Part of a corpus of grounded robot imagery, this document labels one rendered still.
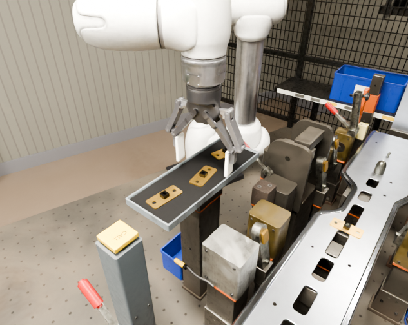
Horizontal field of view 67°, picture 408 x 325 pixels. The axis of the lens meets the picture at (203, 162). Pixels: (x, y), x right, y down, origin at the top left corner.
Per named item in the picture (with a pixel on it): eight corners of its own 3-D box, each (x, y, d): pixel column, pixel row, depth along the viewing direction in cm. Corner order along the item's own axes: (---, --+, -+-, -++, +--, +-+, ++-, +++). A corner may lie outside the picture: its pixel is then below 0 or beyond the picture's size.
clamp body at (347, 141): (330, 207, 137) (352, 137, 117) (309, 198, 142) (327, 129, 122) (336, 200, 141) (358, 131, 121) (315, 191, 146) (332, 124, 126)
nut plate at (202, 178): (201, 187, 74) (201, 183, 74) (188, 182, 76) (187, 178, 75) (217, 169, 80) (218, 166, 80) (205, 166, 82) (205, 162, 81)
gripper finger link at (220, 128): (209, 108, 69) (213, 104, 68) (236, 147, 71) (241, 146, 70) (200, 114, 67) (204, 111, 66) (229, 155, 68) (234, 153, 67)
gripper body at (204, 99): (176, 83, 63) (178, 124, 69) (213, 91, 60) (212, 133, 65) (195, 73, 69) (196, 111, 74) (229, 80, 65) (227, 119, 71)
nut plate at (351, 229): (364, 231, 84) (365, 228, 83) (359, 239, 82) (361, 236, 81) (333, 217, 89) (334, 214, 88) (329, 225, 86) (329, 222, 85)
